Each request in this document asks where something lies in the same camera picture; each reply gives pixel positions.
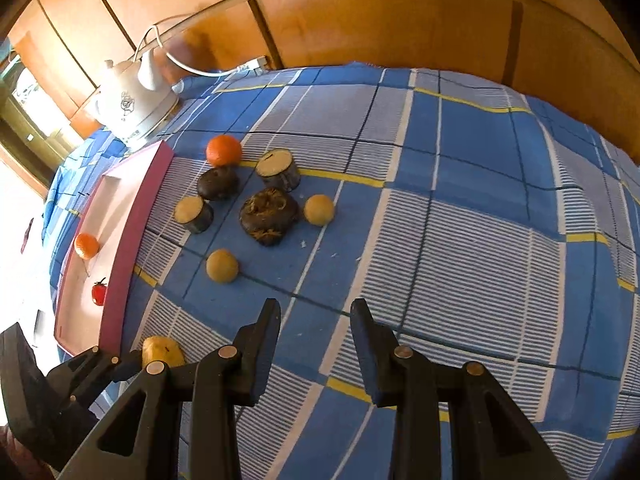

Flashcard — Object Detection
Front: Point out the small orange tangerine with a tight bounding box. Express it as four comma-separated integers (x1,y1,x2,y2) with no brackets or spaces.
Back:
74,232,101,261

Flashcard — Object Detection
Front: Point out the wood log piece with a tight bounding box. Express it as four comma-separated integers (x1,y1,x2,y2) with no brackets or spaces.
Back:
173,195,214,234
255,148,302,193

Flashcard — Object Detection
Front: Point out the whole dark water chestnut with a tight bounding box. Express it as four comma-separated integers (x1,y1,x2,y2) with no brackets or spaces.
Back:
196,166,240,202

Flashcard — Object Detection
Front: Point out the pink shallow tray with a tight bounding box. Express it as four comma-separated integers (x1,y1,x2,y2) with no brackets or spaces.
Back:
52,140,174,362

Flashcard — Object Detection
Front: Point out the white electric kettle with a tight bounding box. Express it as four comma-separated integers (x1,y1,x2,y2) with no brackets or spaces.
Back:
85,52,181,145

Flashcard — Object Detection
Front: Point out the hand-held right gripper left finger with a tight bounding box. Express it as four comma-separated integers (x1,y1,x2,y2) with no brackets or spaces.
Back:
57,297,282,480

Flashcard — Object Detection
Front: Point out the large dark rough fruit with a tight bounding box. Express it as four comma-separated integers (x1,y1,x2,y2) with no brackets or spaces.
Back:
239,187,301,247

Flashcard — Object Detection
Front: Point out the white power cable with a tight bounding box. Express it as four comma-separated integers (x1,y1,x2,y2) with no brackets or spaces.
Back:
136,22,251,77

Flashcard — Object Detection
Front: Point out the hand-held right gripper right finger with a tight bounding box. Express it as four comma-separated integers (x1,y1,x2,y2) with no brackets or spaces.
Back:
350,298,571,480

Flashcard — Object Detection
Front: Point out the blue plaid cloth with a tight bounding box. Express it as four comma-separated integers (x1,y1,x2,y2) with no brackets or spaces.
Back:
42,62,640,480

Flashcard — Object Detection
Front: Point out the round yellow fruit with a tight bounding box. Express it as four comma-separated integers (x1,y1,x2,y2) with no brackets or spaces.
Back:
303,194,335,226
206,249,240,284

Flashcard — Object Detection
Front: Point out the wooden wardrobe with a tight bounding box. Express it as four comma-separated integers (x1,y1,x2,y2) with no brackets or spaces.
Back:
0,0,640,171

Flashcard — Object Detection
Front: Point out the oblong yellow fruit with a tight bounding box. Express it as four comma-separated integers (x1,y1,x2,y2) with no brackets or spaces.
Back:
141,336,187,369

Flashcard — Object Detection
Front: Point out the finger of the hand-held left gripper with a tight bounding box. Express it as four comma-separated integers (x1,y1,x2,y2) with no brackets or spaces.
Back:
65,350,147,411
46,346,122,390

